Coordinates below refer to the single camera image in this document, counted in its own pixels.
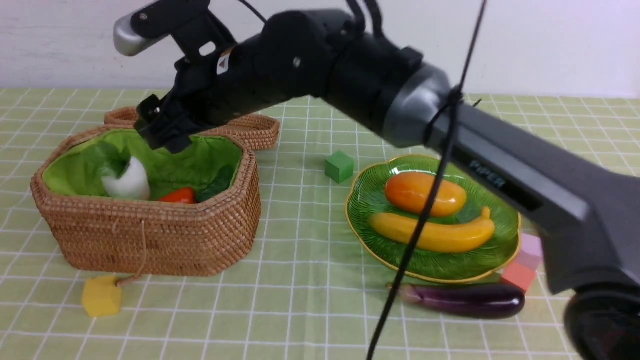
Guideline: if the woven wicker basket green lining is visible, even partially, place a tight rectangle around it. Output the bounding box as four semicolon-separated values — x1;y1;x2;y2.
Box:
31;125;262;278

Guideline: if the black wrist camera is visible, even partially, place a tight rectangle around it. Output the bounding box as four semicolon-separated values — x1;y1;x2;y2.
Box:
113;0;237;63

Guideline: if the woven wicker basket lid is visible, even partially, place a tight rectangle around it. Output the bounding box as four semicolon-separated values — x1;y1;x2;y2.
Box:
103;107;281;150

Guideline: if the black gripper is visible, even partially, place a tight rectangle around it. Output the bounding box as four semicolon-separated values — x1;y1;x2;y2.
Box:
134;45;281;154

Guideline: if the yellow banana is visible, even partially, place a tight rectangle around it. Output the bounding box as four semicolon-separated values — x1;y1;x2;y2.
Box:
368;206;495;254

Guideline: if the green foam cube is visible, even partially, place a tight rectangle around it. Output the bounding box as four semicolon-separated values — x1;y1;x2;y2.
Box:
324;150;355;184

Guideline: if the yellow foam cube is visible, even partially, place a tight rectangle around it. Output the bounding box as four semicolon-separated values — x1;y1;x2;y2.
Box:
81;275;123;318

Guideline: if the green checked tablecloth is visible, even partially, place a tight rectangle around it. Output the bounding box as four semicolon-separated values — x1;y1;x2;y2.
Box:
0;88;640;360

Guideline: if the white radish with green leaves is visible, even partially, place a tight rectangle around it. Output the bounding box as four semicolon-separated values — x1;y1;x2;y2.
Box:
95;141;151;201

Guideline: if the orange yellow mango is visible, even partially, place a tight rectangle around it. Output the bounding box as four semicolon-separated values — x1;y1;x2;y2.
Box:
384;171;467;217

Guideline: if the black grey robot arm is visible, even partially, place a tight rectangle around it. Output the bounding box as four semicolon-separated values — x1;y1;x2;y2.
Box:
128;0;640;360

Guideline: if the orange carrot with green leaves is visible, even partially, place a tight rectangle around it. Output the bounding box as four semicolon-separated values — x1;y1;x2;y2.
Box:
157;165;236;204

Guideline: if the purple eggplant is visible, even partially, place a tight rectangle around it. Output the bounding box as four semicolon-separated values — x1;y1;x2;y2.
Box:
396;282;526;321

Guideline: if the pink foam cube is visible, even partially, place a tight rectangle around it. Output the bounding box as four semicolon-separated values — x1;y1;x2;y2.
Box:
515;233;543;272

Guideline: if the salmon foam cube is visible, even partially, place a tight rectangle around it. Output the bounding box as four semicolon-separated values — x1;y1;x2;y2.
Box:
499;261;537;293

